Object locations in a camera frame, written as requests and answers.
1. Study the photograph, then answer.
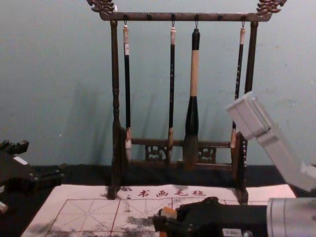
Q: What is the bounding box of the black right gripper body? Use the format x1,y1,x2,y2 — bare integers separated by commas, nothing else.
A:
175,197,269,237

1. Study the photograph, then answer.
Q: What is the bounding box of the small orange and white stick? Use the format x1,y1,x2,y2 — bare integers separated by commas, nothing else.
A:
159,207,177,237

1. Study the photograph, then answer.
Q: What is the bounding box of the black table cloth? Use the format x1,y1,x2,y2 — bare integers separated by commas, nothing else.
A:
0,161,316,237

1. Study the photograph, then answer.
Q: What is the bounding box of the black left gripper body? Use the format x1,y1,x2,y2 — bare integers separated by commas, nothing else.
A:
0,147,41,195

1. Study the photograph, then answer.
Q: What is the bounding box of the white felt mat, red grid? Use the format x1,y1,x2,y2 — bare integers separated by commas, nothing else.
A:
21,184,297,237

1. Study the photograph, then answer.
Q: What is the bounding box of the thin black calligraphy brush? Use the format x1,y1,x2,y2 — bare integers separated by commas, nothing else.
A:
167,20,177,161
230,21,246,149

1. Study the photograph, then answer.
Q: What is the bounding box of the dark carved wooden brush rack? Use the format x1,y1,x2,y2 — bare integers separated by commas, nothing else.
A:
86,0,288,205

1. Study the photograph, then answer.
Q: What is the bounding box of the thin black brush, white label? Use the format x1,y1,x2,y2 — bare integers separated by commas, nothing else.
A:
122,22,133,161

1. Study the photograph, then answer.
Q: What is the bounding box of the large tan-handled calligraphy brush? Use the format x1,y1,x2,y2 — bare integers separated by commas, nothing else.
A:
182,20,201,171

